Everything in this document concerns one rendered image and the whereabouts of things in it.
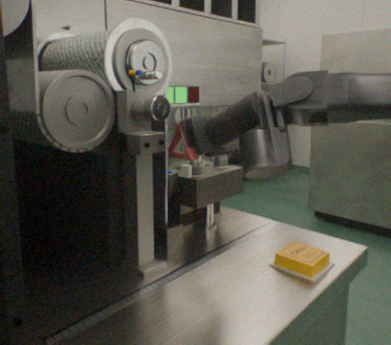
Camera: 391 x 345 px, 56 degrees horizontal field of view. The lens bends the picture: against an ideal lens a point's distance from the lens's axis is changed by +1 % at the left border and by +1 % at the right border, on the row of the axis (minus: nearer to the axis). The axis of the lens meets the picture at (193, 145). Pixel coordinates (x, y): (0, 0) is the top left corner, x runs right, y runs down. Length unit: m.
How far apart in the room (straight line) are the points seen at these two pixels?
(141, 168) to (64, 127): 0.13
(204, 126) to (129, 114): 0.12
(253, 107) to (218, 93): 0.79
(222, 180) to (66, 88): 0.38
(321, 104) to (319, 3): 5.01
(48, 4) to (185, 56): 0.45
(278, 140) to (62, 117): 0.31
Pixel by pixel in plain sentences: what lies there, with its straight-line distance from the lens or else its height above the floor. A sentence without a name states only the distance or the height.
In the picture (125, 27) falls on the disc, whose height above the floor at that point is 1.31.
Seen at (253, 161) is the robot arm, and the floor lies 1.11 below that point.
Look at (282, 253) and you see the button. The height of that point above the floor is 0.92.
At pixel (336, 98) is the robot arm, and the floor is 1.19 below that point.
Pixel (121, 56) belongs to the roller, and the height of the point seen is 1.26.
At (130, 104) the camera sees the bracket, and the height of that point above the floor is 1.18.
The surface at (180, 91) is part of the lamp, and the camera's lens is 1.16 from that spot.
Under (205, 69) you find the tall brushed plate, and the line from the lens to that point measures 1.26.
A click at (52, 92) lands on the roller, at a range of 0.56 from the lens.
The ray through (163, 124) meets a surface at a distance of 0.69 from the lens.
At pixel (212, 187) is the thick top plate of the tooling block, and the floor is 1.01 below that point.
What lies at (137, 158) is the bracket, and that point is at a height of 1.10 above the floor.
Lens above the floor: 1.21
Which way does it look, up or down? 9 degrees down
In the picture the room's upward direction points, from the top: straight up
